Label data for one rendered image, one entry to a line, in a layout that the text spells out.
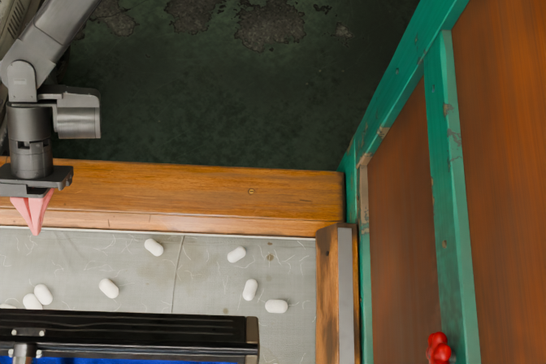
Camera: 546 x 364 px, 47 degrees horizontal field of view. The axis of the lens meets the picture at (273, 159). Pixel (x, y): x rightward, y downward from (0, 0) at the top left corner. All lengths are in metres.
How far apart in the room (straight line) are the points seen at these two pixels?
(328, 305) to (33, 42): 0.56
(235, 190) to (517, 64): 0.67
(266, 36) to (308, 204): 1.11
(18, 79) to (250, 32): 1.32
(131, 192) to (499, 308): 0.72
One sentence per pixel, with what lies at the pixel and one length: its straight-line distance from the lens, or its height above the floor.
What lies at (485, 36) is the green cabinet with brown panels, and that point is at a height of 1.34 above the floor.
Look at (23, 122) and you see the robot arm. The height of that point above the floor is 0.99.
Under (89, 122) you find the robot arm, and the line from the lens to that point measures 0.90.
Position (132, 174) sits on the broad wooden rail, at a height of 0.76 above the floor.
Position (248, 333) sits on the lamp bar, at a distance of 0.70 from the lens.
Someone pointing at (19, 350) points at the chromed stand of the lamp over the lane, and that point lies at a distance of 0.70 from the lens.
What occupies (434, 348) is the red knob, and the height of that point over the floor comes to 1.25.
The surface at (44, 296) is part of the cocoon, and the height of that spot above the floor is 0.76.
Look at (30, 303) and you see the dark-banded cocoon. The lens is 1.08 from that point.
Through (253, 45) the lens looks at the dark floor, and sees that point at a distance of 2.09.
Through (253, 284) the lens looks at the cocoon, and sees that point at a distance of 1.04.
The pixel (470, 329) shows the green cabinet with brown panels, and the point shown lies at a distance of 0.56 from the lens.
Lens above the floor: 1.79
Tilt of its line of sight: 69 degrees down
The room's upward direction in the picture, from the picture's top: 11 degrees clockwise
